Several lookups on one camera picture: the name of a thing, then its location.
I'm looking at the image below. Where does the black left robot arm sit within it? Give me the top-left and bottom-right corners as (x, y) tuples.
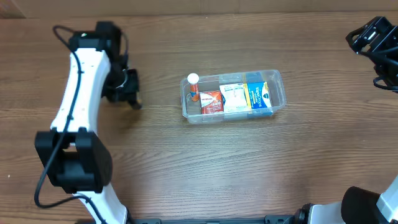
(34, 27), (141, 223)

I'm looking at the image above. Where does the red medicine box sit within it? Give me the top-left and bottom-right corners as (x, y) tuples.
(200, 91), (224, 114)

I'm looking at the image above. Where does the clear plastic container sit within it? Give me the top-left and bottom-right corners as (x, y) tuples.
(180, 70), (287, 124)

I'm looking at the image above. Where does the white plaster box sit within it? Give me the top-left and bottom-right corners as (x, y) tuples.
(220, 83), (249, 113)

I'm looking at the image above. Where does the orange tablet tube white cap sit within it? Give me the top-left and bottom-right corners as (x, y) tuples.
(187, 73), (200, 102)

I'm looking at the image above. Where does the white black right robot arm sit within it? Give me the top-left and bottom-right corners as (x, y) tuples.
(285, 24), (397, 223)

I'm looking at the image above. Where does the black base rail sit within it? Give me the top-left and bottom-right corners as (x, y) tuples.
(128, 215), (294, 224)

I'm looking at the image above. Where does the blue yellow lozenge box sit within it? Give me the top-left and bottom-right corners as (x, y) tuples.
(244, 72), (273, 116)

